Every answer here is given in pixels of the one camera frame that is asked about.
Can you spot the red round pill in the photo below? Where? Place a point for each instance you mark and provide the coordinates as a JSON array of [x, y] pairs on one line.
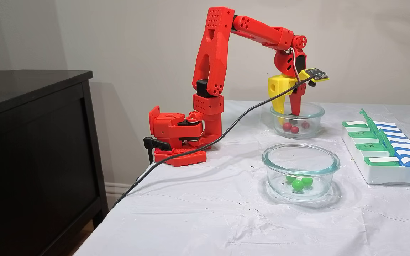
[[286, 126], [305, 124], [294, 129]]

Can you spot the weekly pill organizer box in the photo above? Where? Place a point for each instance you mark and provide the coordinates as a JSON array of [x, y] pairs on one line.
[[386, 174]]

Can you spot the clear glass bowl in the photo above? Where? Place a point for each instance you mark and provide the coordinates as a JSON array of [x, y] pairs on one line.
[[313, 117], [276, 177]]

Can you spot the green round pill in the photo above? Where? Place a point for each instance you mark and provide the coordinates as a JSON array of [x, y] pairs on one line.
[[289, 178], [297, 185], [308, 181]]

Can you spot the black table clamp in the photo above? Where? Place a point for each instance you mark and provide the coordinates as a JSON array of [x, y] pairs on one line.
[[155, 143]]

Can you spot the white tablecloth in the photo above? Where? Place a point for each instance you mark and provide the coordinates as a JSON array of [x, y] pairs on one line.
[[190, 220]]

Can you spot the black wooden cabinet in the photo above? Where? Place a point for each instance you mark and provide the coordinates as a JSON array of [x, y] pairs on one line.
[[30, 160]]

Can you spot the camera board on yellow mount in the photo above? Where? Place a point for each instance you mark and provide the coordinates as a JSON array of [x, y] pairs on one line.
[[317, 75]]

